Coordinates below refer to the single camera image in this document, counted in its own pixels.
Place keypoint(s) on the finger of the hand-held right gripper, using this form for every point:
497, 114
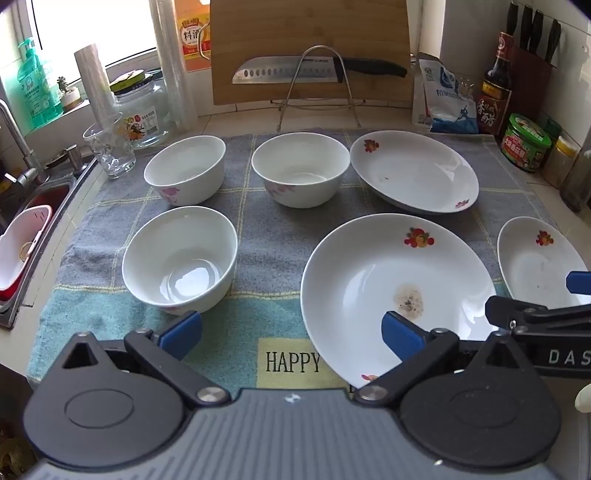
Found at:
545, 321
581, 282

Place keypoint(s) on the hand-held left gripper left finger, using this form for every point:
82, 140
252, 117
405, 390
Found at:
180, 332

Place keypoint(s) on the steel sink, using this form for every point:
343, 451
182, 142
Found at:
51, 203

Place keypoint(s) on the metal faucet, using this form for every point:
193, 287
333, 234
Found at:
21, 147

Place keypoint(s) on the glass oil bottle red cap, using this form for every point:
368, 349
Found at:
579, 180

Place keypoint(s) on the glass jar with lid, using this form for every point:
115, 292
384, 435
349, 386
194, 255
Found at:
145, 115

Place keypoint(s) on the bamboo cutting board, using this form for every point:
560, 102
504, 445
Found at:
258, 32

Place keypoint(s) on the white bowl pink flowers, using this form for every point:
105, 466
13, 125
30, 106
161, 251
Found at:
184, 161
300, 161

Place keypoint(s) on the yellow lid spice jar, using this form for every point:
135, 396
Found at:
561, 161

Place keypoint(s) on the yellow cooking wine carton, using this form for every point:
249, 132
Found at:
189, 37

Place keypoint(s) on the small potted plant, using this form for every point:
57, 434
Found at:
69, 94

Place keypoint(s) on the green dish soap bottle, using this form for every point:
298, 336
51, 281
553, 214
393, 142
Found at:
37, 92

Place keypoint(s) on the tall clear plastic roll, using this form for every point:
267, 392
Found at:
173, 69

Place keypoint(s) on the clear glass cup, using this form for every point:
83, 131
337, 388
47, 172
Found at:
111, 152

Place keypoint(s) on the pink plastic basket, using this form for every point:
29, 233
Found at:
18, 249

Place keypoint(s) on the white plastic wrap roll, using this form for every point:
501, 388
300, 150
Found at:
94, 83

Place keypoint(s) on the small dark green lid jar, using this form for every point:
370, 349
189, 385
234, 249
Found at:
553, 127

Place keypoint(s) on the person's right hand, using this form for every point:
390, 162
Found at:
585, 400

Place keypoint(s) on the white and blue salt bag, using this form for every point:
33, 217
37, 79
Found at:
443, 101

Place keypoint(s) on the dark wooden knife block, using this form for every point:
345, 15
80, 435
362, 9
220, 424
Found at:
531, 92

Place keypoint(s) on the dark vinegar bottle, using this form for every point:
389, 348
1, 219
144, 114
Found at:
497, 92

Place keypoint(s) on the green lid sauce jar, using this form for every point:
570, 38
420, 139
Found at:
524, 143

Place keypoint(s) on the large white plate flower print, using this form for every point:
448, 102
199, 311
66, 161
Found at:
369, 277

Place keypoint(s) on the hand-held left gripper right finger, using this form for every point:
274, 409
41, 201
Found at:
401, 334

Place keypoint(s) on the grey and teal checked towel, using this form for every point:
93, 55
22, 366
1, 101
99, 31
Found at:
277, 240

